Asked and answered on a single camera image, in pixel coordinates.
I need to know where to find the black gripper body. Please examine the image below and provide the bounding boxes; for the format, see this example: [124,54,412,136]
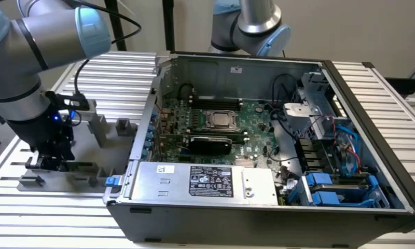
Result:
[6,103,74,162]

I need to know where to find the black RAM slots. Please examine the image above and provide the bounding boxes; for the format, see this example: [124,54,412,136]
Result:
[189,96,243,110]

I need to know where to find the grey parts rack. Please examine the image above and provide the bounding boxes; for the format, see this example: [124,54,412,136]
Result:
[16,98,140,196]

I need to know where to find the blue case latch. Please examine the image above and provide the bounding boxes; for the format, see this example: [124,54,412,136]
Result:
[103,175,121,189]

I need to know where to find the silver power supply unit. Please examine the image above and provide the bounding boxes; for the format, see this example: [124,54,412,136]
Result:
[128,161,280,206]

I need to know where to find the black graphics card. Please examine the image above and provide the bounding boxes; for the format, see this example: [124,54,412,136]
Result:
[187,136,235,157]

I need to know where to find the silver CPU in socket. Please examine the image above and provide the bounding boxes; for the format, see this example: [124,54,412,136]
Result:
[200,109,240,131]

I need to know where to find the open black PC case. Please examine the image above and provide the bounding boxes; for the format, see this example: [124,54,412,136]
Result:
[103,50,415,246]

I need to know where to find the green motherboard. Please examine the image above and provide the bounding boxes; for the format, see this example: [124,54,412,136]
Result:
[152,98,288,170]

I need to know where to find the metal drive cage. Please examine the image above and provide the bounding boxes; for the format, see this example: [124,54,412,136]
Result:
[281,72,351,141]

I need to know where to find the blue disk bay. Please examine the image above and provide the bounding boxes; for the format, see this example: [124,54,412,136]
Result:
[285,171,391,209]

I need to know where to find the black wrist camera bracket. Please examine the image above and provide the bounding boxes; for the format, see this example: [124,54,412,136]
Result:
[44,90,90,113]

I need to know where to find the black stand post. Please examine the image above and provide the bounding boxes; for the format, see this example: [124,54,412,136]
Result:
[161,0,176,52]
[104,0,128,51]

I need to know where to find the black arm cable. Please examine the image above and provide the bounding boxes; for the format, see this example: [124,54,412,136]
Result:
[66,0,143,97]

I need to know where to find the black wire loop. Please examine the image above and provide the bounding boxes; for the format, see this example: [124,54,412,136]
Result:
[271,73,299,122]

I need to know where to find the red wire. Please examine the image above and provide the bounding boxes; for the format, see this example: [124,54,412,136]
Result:
[310,115,363,174]

